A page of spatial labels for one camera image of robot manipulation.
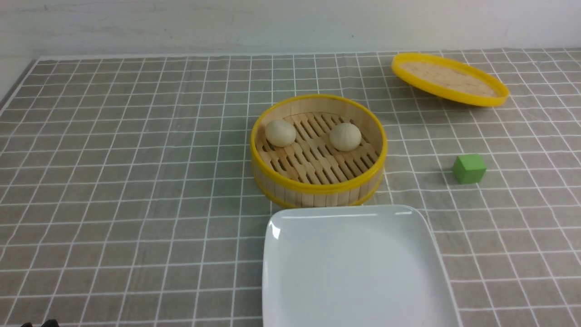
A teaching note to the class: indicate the white square plate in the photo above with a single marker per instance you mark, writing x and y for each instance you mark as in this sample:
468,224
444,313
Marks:
361,266

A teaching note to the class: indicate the green cube block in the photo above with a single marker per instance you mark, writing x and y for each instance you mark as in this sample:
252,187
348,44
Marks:
469,168

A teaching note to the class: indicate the grey checkered tablecloth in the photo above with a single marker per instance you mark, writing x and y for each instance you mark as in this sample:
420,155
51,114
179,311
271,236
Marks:
128,200

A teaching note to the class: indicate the steamed bun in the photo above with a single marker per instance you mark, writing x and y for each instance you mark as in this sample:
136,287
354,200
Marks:
345,137
280,133

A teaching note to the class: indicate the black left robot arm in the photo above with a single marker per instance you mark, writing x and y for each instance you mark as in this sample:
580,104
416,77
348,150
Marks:
48,323

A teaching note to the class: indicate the bamboo steamer basket yellow rim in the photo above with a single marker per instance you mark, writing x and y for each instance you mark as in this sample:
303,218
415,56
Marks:
311,172

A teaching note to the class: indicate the yellow rimmed steamer lid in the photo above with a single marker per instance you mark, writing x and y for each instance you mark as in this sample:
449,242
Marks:
450,79

